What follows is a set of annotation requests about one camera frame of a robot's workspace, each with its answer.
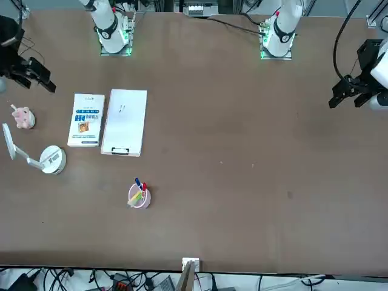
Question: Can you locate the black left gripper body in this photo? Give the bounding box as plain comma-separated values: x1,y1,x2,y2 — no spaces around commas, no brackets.
353,38,383,87

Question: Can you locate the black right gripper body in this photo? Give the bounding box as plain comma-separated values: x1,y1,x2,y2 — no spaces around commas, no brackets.
0,15,32,78

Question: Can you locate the white foldable desk lamp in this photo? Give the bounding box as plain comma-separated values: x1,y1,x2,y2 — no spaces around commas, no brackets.
2,122,67,175

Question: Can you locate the pink plush toy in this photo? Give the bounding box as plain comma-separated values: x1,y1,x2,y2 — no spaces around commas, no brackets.
10,104,36,130

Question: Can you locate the white and blue book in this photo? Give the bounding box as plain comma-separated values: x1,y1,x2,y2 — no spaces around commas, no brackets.
67,93,106,148

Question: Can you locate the white clipboard with black clip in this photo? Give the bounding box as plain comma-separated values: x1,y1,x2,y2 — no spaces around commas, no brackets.
100,89,148,158

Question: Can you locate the yellow green highlighter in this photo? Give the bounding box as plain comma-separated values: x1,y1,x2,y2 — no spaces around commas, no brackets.
127,190,144,206

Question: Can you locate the pink translucent pen cup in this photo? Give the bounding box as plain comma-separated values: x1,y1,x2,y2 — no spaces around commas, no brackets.
127,183,152,209

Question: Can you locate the black power adapter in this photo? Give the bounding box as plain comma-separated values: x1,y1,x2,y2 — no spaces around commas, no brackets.
5,272,38,291

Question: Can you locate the red and black connector strip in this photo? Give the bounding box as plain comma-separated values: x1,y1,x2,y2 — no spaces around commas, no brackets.
111,273,132,291

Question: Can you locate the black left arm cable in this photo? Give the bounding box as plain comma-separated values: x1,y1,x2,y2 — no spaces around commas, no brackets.
332,0,363,80

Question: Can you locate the aluminium profile post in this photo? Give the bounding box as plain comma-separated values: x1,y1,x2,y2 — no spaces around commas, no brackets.
177,257,201,291
365,0,388,28

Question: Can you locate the black base power cable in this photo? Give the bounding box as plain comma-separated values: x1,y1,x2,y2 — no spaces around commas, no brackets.
186,13,266,35

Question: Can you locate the white cable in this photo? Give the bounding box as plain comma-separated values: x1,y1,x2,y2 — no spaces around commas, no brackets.
272,273,327,289

